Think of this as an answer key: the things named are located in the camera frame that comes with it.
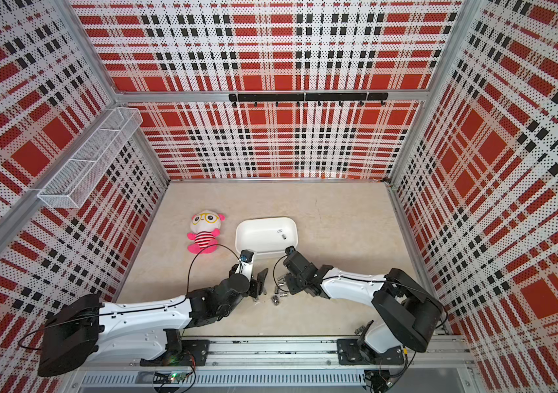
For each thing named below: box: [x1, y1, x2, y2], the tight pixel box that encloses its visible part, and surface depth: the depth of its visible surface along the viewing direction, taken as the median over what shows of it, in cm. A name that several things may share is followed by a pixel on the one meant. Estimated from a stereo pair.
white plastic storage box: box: [235, 216, 299, 258], surface depth 103 cm
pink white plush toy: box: [186, 209, 226, 255], surface depth 98 cm
